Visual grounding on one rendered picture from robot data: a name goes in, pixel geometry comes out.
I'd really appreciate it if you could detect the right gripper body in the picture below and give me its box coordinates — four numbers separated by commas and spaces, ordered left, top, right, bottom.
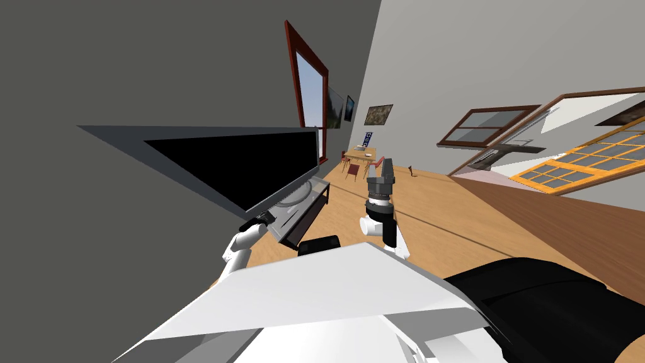
366, 175, 396, 197

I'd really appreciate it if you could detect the wooden dining table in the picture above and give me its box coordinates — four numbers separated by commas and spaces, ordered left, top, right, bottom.
343, 145, 379, 166

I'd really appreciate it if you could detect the grey television stand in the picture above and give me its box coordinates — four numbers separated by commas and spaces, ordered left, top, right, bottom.
266, 175, 331, 251

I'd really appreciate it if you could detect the black flat television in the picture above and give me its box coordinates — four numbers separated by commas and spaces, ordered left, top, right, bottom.
77, 124, 322, 221

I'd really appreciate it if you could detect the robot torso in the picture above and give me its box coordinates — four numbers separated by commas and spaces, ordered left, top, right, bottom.
110, 234, 506, 363

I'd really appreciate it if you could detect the red framed window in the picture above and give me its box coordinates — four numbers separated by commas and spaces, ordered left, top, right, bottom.
283, 20, 330, 165

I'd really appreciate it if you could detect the brown framed window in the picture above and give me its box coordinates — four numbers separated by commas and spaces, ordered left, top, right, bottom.
436, 104, 543, 149

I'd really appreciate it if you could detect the yellow framed window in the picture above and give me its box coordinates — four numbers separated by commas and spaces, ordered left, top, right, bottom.
508, 117, 645, 195

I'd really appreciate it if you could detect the brown landscape wall picture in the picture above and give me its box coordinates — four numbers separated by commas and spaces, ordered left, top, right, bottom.
363, 103, 394, 127

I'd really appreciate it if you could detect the dark landscape wall picture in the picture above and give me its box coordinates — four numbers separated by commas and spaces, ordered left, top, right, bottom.
327, 84, 345, 130

